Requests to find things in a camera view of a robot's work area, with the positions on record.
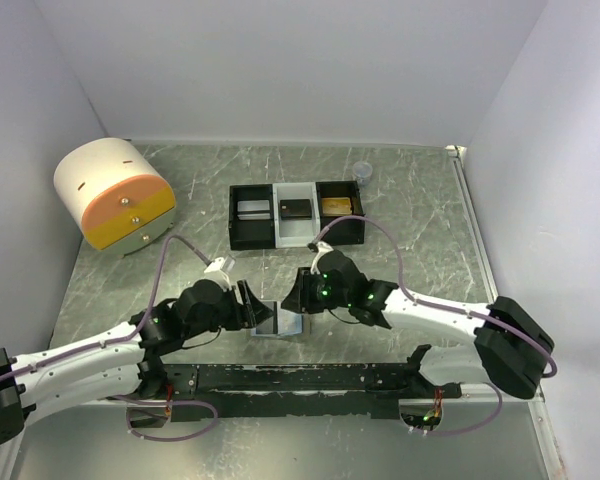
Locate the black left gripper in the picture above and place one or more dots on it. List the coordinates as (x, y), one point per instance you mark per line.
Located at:
(254, 310)

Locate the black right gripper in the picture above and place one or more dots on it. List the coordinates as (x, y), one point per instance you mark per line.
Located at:
(300, 298)

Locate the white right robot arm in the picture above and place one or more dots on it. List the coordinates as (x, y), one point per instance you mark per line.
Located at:
(385, 305)

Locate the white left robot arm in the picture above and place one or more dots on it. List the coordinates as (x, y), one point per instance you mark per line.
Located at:
(124, 360)

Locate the dark card in holder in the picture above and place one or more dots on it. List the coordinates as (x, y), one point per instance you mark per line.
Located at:
(269, 327)

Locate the black cards stack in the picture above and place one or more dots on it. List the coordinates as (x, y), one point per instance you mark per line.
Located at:
(295, 209)

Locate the gold cards stack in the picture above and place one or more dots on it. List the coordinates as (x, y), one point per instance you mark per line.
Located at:
(336, 206)

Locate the silver cards stack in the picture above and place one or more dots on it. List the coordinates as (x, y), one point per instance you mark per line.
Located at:
(253, 210)

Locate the white middle tray compartment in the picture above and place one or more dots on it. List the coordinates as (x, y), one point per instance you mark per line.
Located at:
(295, 233)

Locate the black left tray compartment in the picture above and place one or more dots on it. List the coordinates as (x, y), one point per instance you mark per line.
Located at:
(250, 235)

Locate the black tray compartment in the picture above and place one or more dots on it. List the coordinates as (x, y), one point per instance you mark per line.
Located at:
(250, 235)
(347, 232)

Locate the black right tray compartment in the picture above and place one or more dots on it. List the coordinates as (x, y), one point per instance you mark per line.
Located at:
(347, 232)

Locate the small clear plastic cup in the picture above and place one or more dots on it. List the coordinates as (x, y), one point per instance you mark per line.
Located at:
(362, 172)

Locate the white orange yellow drawer cabinet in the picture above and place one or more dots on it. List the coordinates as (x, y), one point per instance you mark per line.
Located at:
(116, 197)

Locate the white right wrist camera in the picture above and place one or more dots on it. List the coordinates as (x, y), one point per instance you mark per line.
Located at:
(319, 247)

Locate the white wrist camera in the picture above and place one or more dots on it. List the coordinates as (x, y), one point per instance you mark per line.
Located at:
(218, 271)
(319, 247)

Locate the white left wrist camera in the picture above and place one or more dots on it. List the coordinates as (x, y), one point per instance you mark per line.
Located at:
(218, 271)

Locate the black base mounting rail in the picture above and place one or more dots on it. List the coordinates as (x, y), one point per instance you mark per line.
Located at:
(375, 390)

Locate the aluminium frame rail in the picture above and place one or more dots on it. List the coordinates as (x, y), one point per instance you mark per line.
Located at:
(512, 364)

